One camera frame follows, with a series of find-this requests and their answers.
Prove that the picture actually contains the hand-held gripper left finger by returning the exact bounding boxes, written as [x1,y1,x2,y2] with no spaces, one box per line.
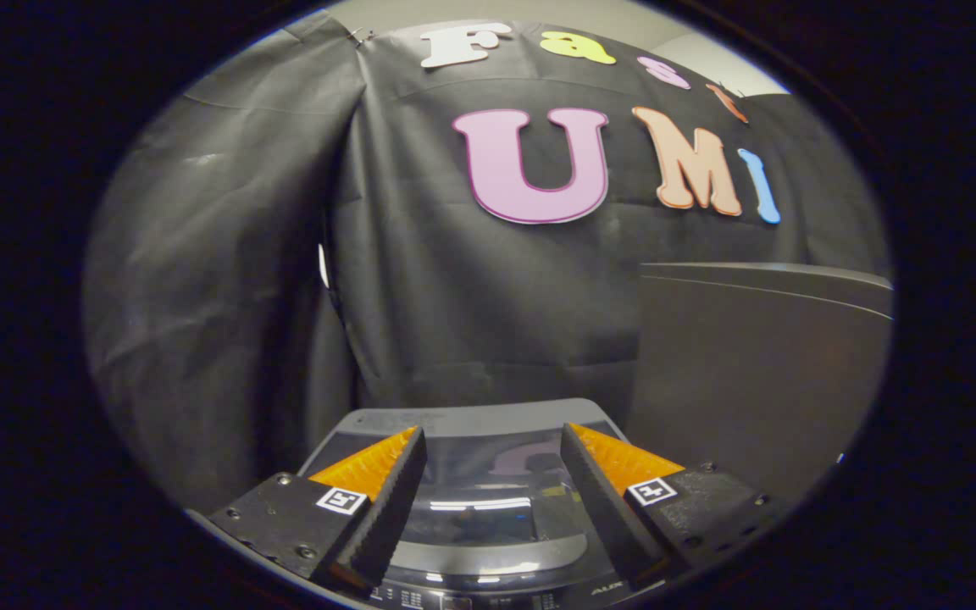
[208,426,428,594]

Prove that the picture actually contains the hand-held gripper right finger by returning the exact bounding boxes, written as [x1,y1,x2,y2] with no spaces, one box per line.
[560,422,787,591]

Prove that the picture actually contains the grey washing machine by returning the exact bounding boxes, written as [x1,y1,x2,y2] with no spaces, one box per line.
[297,398,675,610]

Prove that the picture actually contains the beige cabinet with dark top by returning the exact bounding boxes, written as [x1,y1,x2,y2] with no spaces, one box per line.
[624,261,894,501]

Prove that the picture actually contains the black backdrop cloth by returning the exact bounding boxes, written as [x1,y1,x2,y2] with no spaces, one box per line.
[81,17,891,513]

